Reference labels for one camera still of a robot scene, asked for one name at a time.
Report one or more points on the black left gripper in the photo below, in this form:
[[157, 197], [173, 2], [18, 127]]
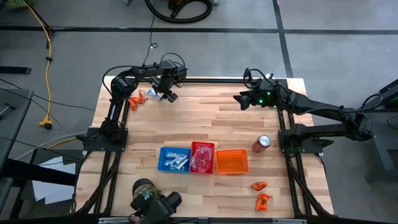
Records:
[[164, 77]]

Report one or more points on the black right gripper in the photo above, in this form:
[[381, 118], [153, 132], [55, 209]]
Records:
[[265, 93]]

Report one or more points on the orange candy wrapper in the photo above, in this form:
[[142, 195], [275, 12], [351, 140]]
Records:
[[262, 202], [141, 97], [133, 103], [259, 185]]

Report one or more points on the pink translucent candy bag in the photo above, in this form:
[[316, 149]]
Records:
[[203, 151], [196, 162], [207, 161], [206, 170]]

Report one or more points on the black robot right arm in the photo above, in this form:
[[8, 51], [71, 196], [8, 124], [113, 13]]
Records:
[[317, 107]]

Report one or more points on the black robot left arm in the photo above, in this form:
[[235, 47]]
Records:
[[116, 109]]

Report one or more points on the blue plastic basket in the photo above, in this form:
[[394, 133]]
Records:
[[163, 149]]

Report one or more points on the red plastic basket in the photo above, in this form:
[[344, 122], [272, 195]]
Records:
[[202, 143]]

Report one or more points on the orange plastic basket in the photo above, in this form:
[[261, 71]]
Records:
[[231, 161]]

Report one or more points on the potted succulent plant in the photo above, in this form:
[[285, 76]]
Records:
[[146, 193]]

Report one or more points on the black tripod leg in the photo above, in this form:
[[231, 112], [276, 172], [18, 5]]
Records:
[[40, 18]]

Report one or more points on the white paper sheets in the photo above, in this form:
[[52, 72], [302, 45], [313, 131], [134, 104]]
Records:
[[53, 189]]

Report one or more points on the grey metal stand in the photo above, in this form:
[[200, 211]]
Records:
[[382, 155]]

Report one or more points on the dark beam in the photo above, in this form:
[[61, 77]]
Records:
[[37, 172]]

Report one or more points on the black flat bar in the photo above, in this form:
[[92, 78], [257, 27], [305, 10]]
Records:
[[15, 70]]

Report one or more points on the grey side table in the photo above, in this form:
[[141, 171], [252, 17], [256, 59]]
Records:
[[12, 130]]

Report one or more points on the black tool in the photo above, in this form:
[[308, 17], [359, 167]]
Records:
[[6, 109]]

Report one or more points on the green object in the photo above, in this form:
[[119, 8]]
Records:
[[18, 5]]

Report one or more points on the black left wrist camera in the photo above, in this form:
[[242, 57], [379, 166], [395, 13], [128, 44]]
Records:
[[179, 73]]

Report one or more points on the black aluminium table frame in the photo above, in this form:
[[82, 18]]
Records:
[[211, 80]]

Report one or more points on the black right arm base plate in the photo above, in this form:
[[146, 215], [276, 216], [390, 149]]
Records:
[[311, 147]]

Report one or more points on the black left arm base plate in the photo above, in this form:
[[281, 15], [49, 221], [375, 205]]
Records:
[[91, 144]]

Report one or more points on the silver metal bracket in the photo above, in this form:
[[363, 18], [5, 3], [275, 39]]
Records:
[[109, 220], [289, 221]]

